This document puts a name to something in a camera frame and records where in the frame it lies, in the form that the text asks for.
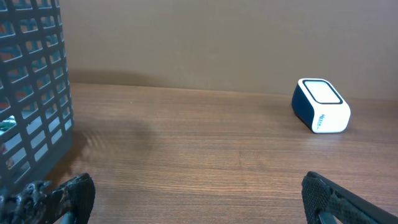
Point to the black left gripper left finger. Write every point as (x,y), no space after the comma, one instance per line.
(70,202)

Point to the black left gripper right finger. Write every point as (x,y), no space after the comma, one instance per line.
(327,202)

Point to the white barcode scanner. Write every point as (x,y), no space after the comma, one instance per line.
(320,107)

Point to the dark grey plastic shopping basket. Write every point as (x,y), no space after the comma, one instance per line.
(36,102)

